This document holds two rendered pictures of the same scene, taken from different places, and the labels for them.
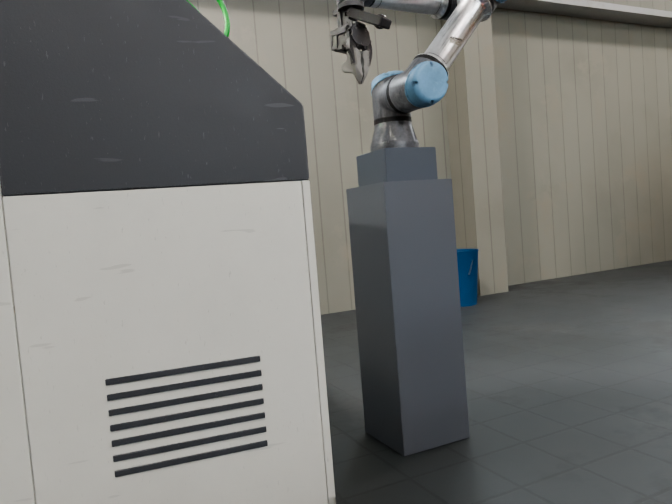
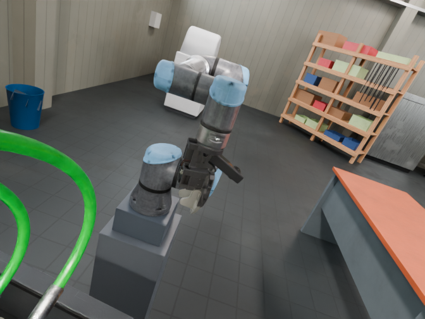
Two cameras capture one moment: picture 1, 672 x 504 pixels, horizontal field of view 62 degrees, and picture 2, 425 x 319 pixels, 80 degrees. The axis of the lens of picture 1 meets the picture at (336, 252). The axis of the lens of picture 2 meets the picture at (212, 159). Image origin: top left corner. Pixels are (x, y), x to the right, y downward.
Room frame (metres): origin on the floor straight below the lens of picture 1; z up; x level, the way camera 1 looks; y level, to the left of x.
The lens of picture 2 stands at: (1.29, 0.41, 1.49)
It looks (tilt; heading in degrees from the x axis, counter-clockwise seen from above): 24 degrees down; 296
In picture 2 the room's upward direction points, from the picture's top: 20 degrees clockwise
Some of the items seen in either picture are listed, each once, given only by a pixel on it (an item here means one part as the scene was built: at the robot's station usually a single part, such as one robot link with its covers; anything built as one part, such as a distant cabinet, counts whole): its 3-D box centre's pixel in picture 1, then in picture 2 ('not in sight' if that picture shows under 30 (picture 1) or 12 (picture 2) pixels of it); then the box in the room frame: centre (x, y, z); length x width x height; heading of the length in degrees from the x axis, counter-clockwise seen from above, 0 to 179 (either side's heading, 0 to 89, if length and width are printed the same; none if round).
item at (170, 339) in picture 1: (177, 351); not in sight; (1.44, 0.43, 0.39); 0.70 x 0.58 x 0.79; 19
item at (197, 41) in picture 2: not in sight; (193, 73); (4.31, -3.83, 0.78); 0.79 x 0.69 x 1.56; 115
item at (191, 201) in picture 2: (350, 67); (190, 202); (1.54, -0.08, 1.11); 0.06 x 0.03 x 0.09; 45
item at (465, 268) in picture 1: (455, 275); (24, 106); (4.25, -0.89, 0.22); 0.37 x 0.34 x 0.45; 115
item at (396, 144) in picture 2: not in sight; (396, 129); (0.45, -7.84, 0.88); 1.37 x 1.05 x 1.76; 25
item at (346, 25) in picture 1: (350, 28); (200, 164); (1.55, -0.09, 1.21); 0.09 x 0.08 x 0.12; 45
